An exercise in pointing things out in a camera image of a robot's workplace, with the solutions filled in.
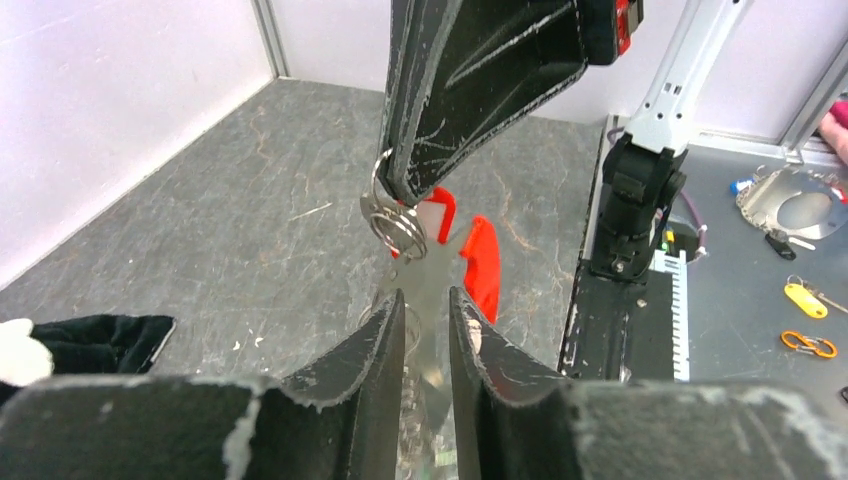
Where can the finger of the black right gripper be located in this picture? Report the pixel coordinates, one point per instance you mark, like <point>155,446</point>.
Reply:
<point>461,72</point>

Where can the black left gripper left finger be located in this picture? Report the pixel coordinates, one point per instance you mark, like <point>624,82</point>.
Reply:
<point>335,418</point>

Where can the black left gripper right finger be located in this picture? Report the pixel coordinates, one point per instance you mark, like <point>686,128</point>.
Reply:
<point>516,418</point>

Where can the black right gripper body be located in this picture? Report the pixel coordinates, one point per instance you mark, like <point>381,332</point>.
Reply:
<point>607,26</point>

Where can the red tagged key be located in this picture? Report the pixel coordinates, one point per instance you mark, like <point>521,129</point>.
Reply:
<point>403,229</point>

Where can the silver keyring with red tool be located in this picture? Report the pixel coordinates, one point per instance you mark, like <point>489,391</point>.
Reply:
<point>423,272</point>

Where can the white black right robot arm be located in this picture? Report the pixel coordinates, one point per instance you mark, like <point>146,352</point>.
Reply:
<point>641,173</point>

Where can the person hand background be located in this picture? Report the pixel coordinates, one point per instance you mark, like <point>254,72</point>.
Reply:
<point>833,129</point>

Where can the silver metal plate tool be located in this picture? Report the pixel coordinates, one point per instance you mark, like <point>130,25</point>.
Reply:
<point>798,202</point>

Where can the black white checkered pillow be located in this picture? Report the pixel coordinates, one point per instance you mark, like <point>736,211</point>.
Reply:
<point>94,344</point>

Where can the black key fob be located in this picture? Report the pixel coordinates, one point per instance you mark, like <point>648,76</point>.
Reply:
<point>779,242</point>

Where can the orange carabiner clip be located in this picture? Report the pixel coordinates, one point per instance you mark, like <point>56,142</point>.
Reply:
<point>816,346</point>

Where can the yellow key tag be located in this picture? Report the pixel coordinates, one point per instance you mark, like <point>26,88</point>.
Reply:
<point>810,299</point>

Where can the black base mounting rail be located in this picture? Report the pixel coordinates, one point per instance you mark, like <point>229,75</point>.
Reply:
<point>627,332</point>

